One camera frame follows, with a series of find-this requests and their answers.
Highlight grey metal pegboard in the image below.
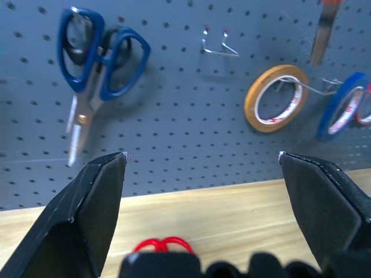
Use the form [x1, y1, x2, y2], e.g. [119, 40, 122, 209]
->
[0, 0, 371, 211]

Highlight blue handled scissors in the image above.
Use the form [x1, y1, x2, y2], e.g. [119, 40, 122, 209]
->
[56, 6, 151, 168]

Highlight silver double prong pegboard hook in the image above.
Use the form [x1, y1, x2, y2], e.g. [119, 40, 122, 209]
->
[201, 25, 241, 58]

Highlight blue tape roll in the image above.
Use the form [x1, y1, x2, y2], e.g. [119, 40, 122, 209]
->
[316, 72, 371, 142]

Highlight red handled scissors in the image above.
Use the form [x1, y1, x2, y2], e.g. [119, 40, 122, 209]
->
[132, 236, 194, 255]

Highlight yellow tape roll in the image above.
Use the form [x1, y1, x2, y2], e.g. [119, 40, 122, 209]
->
[243, 64, 309, 134]

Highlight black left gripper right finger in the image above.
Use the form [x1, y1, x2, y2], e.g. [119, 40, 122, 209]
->
[278, 151, 371, 269]

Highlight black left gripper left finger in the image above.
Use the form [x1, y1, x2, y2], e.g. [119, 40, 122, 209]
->
[0, 151, 129, 278]

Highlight orange handled metal tool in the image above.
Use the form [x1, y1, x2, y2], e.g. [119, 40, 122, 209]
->
[309, 0, 344, 70]

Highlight red tape roll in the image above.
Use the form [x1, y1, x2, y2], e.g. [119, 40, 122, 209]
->
[355, 82, 371, 126]

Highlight silver short wire pegboard hook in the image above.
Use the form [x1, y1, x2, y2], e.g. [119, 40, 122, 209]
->
[322, 77, 345, 93]

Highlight silver long wire pegboard hook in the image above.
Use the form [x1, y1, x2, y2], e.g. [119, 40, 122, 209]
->
[275, 75, 337, 96]

